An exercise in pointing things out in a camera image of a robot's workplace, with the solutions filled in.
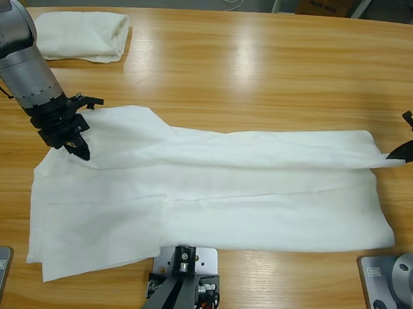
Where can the white t-shirt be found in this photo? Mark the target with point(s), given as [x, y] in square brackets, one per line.
[207, 196]

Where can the folded white cloth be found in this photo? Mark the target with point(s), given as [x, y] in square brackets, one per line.
[81, 33]

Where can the cardboard box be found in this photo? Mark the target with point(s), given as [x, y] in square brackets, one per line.
[321, 5]

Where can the white camera stand mount block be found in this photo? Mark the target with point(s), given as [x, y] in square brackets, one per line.
[206, 261]

